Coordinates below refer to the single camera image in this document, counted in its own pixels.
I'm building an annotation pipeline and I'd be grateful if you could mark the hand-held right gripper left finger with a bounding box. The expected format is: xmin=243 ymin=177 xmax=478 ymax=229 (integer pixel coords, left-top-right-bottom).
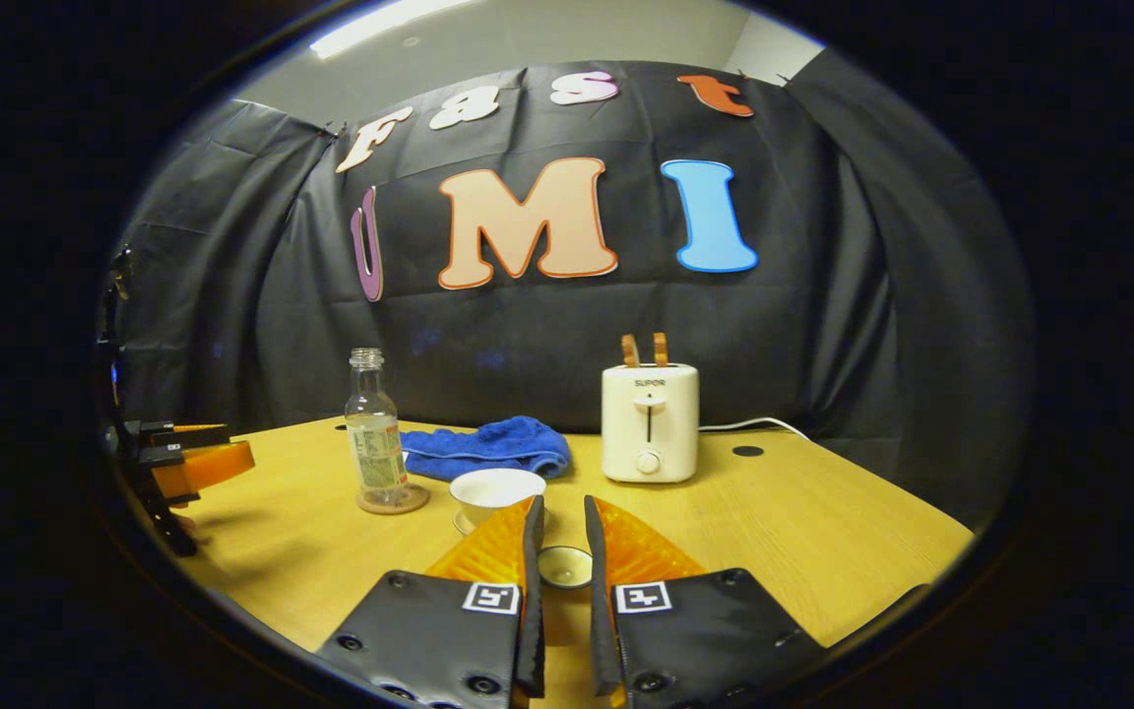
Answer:
xmin=316 ymin=494 xmax=546 ymax=709

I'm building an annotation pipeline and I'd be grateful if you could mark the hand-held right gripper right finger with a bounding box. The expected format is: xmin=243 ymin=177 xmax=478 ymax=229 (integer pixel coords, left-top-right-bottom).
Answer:
xmin=584 ymin=495 xmax=829 ymax=709

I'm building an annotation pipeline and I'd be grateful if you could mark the yellow ceramic teacup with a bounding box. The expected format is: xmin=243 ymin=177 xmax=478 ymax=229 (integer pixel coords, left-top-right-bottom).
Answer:
xmin=449 ymin=468 xmax=547 ymax=533

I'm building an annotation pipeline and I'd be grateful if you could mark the round wooden coaster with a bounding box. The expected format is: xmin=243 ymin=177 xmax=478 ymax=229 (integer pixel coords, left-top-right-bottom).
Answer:
xmin=355 ymin=483 xmax=430 ymax=516

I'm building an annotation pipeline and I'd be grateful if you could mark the clear glass water bottle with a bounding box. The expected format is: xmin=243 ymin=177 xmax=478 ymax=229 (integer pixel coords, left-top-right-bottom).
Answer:
xmin=345 ymin=348 xmax=410 ymax=505

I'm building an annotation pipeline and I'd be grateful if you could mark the blue towel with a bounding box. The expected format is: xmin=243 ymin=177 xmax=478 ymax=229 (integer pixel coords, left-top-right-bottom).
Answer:
xmin=400 ymin=416 xmax=573 ymax=483

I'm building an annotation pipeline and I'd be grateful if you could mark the white toaster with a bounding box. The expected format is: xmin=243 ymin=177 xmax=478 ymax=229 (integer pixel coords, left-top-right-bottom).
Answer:
xmin=601 ymin=363 xmax=700 ymax=483

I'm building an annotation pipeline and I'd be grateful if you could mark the black backdrop cloth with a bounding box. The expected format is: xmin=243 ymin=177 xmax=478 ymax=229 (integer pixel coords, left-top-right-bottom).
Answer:
xmin=99 ymin=44 xmax=1036 ymax=533

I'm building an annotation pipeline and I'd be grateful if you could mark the white toaster cable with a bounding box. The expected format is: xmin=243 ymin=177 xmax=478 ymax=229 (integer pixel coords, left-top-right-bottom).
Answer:
xmin=698 ymin=418 xmax=812 ymax=441

